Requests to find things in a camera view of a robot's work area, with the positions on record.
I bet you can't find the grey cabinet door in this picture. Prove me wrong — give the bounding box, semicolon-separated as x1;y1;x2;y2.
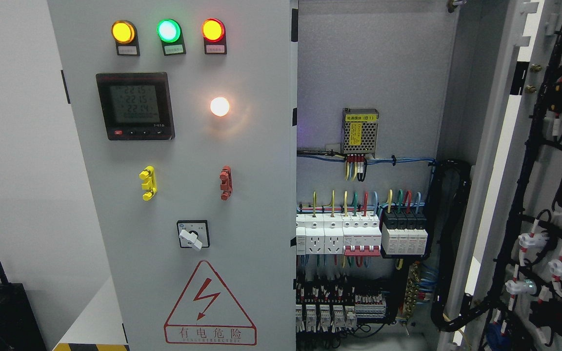
48;0;298;351
431;0;562;351

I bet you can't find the white socket breaker row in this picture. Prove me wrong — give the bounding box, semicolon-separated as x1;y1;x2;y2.
295;214;344;255

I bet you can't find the metal mesh power supply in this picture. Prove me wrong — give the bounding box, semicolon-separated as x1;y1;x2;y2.
341;108;379;154

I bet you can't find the white glowing indicator lamp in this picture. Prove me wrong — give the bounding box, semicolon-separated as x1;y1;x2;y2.
210;97;230;117

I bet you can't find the black white surge protector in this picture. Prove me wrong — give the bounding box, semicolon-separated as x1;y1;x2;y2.
381;211;428;255

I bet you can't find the relay terminal row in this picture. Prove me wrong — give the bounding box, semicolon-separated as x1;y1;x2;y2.
294;277;388;333

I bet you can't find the red electric warning sticker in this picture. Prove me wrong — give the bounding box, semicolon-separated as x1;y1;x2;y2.
163;260;257;345

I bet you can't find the red indicator lamp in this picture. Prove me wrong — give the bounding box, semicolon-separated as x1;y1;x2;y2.
201;18;227;54

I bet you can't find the black digital power meter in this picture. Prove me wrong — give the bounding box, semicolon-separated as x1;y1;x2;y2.
96;72;175;140

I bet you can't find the brass ground bar right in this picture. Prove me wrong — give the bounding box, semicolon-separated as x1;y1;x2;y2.
401;261;420;321

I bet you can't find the green indicator lamp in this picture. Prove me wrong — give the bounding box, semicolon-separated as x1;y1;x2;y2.
156;19;186;56

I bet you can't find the yellow indicator lamp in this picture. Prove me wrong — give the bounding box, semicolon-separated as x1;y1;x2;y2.
111;20;140;56

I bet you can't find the black box at left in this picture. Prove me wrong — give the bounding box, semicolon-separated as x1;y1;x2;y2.
0;262;46;351

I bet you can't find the red terminal post block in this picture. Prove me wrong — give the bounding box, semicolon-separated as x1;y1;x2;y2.
219;165;233;201

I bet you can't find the red handle circuit breaker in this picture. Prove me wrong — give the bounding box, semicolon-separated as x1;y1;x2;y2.
342;214;381;257

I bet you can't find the white rotary selector switch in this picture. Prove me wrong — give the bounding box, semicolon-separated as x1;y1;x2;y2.
177;220;210;251

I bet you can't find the yellow terminal post block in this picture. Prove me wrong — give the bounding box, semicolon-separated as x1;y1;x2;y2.
139;166;158;201

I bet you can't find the black cable loom right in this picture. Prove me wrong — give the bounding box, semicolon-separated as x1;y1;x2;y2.
427;158;491;333

